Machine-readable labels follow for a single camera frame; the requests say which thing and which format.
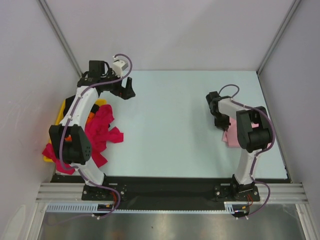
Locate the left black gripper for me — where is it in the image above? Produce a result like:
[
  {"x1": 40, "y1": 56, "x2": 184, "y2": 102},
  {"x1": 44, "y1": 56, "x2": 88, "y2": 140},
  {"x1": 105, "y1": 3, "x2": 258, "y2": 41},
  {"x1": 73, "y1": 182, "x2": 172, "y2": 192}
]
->
[{"x1": 100, "y1": 68, "x2": 135, "y2": 100}]

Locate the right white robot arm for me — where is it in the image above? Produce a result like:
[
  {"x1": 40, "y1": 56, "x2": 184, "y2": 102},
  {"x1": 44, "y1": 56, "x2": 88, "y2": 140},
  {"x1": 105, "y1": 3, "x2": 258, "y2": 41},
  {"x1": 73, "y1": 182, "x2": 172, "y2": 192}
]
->
[{"x1": 205, "y1": 91, "x2": 275, "y2": 201}]

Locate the yellow plastic tray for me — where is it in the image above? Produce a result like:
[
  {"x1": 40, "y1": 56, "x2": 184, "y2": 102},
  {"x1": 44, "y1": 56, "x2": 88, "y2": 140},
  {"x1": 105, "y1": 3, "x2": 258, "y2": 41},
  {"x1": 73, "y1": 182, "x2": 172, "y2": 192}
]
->
[{"x1": 42, "y1": 98, "x2": 107, "y2": 163}]

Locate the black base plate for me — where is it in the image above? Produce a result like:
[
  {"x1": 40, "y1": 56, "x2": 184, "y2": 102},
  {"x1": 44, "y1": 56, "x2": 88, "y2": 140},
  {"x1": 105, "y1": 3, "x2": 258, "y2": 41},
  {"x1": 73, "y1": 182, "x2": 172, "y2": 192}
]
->
[{"x1": 50, "y1": 174, "x2": 290, "y2": 213}]

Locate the left aluminium corner post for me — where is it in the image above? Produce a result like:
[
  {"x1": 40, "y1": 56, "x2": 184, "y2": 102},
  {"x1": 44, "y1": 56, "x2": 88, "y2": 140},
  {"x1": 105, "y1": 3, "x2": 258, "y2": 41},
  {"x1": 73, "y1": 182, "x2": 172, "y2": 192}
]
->
[{"x1": 36, "y1": 0, "x2": 82, "y2": 77}]

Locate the orange t shirt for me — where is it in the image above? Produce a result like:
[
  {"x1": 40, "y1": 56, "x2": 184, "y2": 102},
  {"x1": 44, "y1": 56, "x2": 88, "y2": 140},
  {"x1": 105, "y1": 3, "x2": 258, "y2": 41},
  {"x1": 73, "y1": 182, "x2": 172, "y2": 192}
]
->
[{"x1": 64, "y1": 112, "x2": 95, "y2": 142}]

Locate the aluminium corner post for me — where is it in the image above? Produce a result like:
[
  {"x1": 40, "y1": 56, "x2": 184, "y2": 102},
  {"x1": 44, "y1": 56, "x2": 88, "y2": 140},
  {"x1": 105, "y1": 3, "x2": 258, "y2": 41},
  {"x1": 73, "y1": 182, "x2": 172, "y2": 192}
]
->
[
  {"x1": 256, "y1": 0, "x2": 303, "y2": 77},
  {"x1": 36, "y1": 0, "x2": 82, "y2": 77}
]

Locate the black t shirt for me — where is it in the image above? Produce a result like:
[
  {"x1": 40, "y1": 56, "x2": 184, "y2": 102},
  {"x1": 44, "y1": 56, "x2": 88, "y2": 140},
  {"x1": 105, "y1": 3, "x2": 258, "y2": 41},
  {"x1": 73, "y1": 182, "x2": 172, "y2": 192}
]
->
[{"x1": 62, "y1": 97, "x2": 100, "y2": 117}]

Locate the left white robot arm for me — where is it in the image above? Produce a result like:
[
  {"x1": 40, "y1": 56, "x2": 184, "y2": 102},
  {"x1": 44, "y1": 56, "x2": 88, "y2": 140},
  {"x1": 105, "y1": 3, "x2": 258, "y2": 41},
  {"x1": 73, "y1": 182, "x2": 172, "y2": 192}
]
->
[{"x1": 48, "y1": 53, "x2": 136, "y2": 200}]

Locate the pink t shirt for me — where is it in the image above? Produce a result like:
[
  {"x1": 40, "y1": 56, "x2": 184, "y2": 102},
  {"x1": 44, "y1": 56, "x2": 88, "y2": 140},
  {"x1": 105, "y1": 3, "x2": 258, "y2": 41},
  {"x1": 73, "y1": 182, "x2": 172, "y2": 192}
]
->
[{"x1": 221, "y1": 117, "x2": 261, "y2": 149}]

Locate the magenta t shirt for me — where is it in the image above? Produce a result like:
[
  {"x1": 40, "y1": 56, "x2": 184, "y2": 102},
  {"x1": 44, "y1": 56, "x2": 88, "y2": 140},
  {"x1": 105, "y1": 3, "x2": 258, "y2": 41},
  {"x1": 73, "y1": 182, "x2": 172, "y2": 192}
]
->
[{"x1": 42, "y1": 104, "x2": 124, "y2": 175}]

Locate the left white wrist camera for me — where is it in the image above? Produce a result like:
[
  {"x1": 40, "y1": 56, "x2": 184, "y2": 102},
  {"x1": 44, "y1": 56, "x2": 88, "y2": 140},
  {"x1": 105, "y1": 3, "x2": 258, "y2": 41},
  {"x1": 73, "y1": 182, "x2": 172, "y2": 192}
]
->
[{"x1": 111, "y1": 56, "x2": 129, "y2": 78}]

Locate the right aluminium corner post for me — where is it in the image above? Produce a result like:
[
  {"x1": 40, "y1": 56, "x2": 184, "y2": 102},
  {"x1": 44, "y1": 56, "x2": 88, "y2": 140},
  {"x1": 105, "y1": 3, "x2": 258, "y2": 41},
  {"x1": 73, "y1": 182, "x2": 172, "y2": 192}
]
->
[{"x1": 256, "y1": 0, "x2": 303, "y2": 77}]

